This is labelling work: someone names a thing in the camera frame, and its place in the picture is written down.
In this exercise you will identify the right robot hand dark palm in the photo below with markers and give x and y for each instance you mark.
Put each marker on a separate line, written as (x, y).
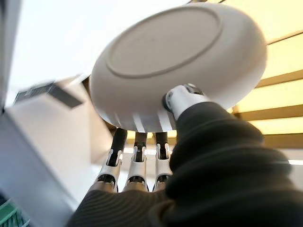
(225, 177)

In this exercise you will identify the cream ceramic plate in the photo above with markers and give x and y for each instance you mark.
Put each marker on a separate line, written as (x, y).
(165, 47)

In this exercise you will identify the stainless steel sink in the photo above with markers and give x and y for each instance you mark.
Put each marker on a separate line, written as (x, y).
(59, 94)

